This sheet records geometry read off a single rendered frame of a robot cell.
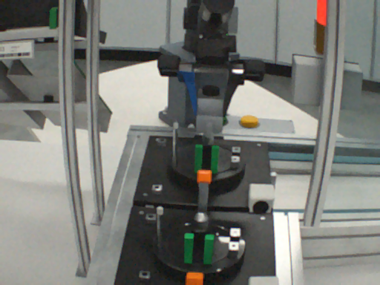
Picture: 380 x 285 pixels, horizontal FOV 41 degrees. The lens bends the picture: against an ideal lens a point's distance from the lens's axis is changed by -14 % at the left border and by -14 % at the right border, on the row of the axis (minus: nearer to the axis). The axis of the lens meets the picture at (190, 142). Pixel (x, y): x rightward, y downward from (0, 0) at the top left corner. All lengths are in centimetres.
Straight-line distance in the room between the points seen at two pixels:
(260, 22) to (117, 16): 108
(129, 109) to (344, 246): 80
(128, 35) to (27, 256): 339
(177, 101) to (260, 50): 274
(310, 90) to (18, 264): 61
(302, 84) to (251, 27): 324
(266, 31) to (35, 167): 298
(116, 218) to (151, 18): 331
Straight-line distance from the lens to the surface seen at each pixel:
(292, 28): 407
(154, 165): 108
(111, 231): 94
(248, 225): 93
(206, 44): 94
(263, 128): 126
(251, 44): 413
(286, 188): 114
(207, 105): 99
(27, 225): 112
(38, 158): 135
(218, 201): 99
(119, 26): 429
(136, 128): 124
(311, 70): 85
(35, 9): 83
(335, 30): 81
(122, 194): 103
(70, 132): 82
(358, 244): 101
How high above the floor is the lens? 152
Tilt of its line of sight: 28 degrees down
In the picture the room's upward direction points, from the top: 2 degrees clockwise
